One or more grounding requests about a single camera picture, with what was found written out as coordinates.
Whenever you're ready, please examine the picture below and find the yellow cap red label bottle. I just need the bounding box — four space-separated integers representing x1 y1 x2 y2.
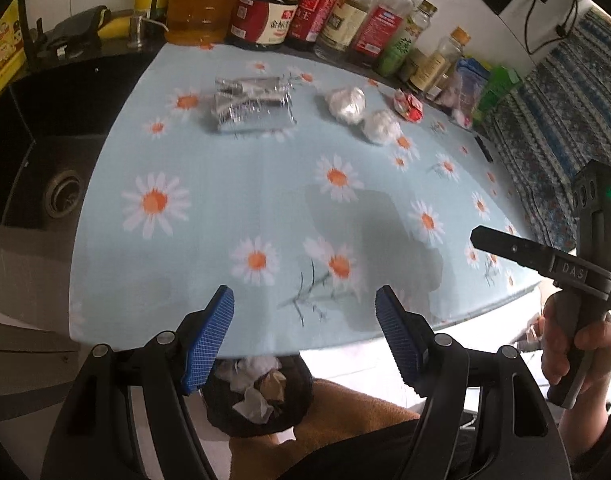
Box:
346 0 424 69

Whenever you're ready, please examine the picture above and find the white fluffy cloth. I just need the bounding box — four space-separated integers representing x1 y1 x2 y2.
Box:
216 356 281 392

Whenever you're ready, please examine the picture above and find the white tissue ball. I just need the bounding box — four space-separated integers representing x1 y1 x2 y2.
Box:
362 108 403 146
324 86 367 124

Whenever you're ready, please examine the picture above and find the person's black garment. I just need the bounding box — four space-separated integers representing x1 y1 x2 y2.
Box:
284 417 486 480

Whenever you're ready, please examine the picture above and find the light blue daisy tablecloth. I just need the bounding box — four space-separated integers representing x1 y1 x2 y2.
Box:
68 42 542 361

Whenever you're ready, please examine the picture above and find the person's right forearm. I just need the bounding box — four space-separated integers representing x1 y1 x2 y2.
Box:
558 362 611 479

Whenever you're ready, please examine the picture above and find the clear bottle tan label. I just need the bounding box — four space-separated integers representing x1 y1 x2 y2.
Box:
314 0 392 61

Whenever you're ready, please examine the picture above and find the clear blue seasoning bag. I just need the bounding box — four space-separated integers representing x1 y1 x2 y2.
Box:
447 57 491 111

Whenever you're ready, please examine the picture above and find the black sink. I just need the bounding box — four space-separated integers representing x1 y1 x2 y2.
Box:
0 50 162 232

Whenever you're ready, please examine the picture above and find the yellow dish soap pack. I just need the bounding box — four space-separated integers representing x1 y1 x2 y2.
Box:
0 0 29 101

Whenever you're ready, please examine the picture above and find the green drink bottle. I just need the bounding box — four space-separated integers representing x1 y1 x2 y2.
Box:
375 0 439 79

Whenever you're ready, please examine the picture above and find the green pouch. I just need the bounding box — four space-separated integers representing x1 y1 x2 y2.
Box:
472 64 524 124

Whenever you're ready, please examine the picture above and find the black and yellow tool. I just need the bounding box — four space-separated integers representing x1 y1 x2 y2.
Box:
37 4 136 61

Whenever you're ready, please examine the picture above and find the blue patterned curtain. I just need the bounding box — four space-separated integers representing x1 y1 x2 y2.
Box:
485 7 611 262

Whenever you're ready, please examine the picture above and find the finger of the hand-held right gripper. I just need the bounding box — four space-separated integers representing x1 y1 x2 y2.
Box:
471 225 555 276

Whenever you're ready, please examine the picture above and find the black cap red label bottle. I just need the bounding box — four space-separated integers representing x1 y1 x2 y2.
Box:
285 0 344 54

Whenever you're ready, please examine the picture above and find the black trash bin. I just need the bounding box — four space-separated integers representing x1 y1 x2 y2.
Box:
202 355 314 437

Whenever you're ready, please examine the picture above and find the clear cooking oil jug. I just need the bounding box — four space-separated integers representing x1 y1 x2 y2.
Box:
164 0 241 46

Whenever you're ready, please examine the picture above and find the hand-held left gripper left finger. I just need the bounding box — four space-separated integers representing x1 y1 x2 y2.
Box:
40 285 236 480

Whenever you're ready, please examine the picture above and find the silver foil packet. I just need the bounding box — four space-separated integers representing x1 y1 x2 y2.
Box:
205 73 299 134

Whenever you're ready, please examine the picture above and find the gold cap olive label bottle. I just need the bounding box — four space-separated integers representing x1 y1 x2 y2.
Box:
410 27 471 95

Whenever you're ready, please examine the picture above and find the person's right hand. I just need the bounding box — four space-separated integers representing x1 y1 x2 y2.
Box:
540 293 611 397

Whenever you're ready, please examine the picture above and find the dark soy sauce jug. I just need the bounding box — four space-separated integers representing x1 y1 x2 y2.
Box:
225 0 299 51

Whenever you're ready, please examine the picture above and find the black power cable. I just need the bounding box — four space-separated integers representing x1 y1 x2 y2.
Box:
524 0 579 56

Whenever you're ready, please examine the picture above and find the brown paper bag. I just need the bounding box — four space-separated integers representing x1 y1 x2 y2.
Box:
258 370 286 402

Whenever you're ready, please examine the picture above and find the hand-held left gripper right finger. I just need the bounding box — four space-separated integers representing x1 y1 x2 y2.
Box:
374 285 573 480

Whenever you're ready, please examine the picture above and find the red wrapper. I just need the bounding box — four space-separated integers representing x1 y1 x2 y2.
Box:
392 88 425 122

